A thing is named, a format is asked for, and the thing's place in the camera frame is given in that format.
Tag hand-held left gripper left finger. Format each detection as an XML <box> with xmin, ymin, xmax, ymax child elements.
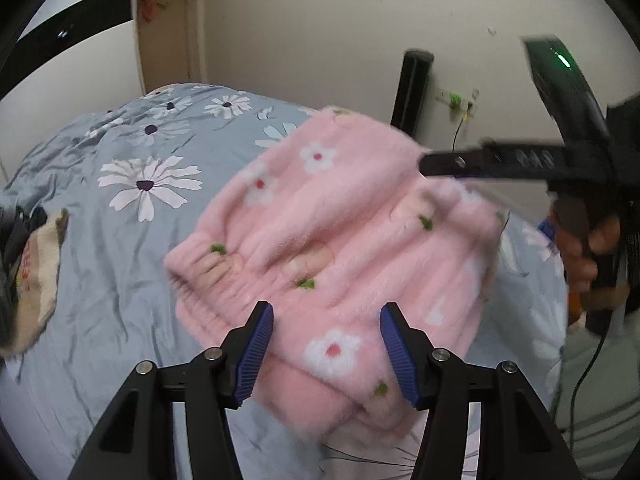
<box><xmin>67</xmin><ymin>301</ymin><xmax>275</xmax><ymax>480</ymax></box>

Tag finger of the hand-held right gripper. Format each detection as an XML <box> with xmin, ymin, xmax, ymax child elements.
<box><xmin>417</xmin><ymin>141</ymin><xmax>567</xmax><ymax>181</ymax></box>

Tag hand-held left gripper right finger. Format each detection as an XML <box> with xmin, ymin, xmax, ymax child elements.
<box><xmin>379</xmin><ymin>302</ymin><xmax>583</xmax><ymax>480</ymax></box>

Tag pink fleece flower pants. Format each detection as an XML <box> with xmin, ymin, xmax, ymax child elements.
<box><xmin>164</xmin><ymin>106</ymin><xmax>511</xmax><ymax>446</ymax></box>

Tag person's right hand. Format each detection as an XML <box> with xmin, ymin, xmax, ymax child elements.
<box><xmin>552</xmin><ymin>204</ymin><xmax>624</xmax><ymax>297</ymax></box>

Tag black upright stand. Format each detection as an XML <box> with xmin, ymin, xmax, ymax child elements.
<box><xmin>390</xmin><ymin>49</ymin><xmax>435</xmax><ymax>139</ymax></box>

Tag blue-grey floral bed sheet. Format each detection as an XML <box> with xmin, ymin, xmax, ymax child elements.
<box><xmin>0</xmin><ymin>82</ymin><xmax>572</xmax><ymax>480</ymax></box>

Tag person's light grey clothing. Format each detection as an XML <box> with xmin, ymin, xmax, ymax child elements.
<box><xmin>555</xmin><ymin>305</ymin><xmax>640</xmax><ymax>467</ymax></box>

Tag beige printed cloth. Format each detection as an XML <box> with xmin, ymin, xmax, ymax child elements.
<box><xmin>12</xmin><ymin>208</ymin><xmax>71</xmax><ymax>352</ymax></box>

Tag beige door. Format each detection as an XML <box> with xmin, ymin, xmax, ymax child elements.
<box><xmin>135</xmin><ymin>0</ymin><xmax>207</xmax><ymax>97</ymax></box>

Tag white wardrobe with black stripe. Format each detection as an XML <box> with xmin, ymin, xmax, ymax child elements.
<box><xmin>0</xmin><ymin>0</ymin><xmax>139</xmax><ymax>107</ymax></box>

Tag red door ornament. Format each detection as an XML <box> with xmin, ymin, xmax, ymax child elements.
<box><xmin>140</xmin><ymin>0</ymin><xmax>169</xmax><ymax>24</ymax></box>

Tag thin dark socket cable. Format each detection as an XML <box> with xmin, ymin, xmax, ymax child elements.
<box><xmin>450</xmin><ymin>110</ymin><xmax>474</xmax><ymax>154</ymax></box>

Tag wall socket with green plug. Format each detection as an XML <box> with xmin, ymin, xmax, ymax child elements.
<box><xmin>435</xmin><ymin>87</ymin><xmax>481</xmax><ymax>114</ymax></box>

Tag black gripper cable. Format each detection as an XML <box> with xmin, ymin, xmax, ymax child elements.
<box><xmin>550</xmin><ymin>329</ymin><xmax>614</xmax><ymax>437</ymax></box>

